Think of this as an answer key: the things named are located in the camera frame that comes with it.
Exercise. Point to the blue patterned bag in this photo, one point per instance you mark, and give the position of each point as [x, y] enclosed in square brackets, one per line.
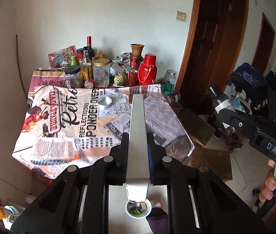
[247, 78]

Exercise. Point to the yellow-green knobbly fruit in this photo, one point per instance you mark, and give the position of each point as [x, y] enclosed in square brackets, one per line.
[120, 80]

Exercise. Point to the newspaper print tablecloth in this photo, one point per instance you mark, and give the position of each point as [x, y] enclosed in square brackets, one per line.
[67, 126]

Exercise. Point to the dark lid snack jar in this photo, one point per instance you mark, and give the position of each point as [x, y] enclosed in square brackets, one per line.
[73, 77]

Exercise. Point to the clear jar with seeds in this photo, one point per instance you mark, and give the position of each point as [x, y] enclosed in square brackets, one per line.
[101, 73]

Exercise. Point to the white wall switch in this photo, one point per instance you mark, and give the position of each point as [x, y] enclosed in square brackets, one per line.
[181, 16]

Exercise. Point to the white trash bowl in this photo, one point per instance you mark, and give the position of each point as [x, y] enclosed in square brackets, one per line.
[138, 210]

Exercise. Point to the white carton box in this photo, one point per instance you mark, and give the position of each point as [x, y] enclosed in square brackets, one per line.
[137, 173]

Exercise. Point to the glass jar beside table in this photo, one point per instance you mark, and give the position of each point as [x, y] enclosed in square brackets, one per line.
[170, 77]

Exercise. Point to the wooden door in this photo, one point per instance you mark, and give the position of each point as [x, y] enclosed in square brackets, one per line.
[213, 45]
[264, 46]

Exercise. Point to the red sauce bottle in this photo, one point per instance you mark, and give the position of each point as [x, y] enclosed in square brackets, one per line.
[132, 73]

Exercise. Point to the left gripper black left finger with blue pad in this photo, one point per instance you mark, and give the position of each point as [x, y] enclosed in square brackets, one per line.
[77, 200]

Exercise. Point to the clear yellow-label liquor bottle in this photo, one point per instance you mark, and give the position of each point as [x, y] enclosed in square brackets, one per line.
[86, 66]

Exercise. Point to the green cap bottle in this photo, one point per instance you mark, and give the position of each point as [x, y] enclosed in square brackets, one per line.
[73, 61]

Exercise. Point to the red thermos flask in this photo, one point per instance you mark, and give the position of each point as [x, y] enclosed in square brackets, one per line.
[147, 70]

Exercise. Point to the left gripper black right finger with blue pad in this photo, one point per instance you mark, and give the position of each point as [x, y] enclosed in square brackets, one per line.
[198, 200]

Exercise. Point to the small red tin can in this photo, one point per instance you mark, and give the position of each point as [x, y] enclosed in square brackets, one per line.
[88, 84]

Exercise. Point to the person's right hand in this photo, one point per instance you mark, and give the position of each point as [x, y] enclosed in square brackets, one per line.
[268, 187]

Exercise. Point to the round metal dish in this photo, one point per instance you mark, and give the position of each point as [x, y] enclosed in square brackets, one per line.
[105, 101]

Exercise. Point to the brown clay vase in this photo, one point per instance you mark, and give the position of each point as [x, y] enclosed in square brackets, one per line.
[137, 49]

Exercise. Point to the red snack bag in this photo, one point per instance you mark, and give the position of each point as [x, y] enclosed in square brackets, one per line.
[62, 57]

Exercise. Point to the dark wine bottle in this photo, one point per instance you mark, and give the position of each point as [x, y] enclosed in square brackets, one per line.
[91, 51]

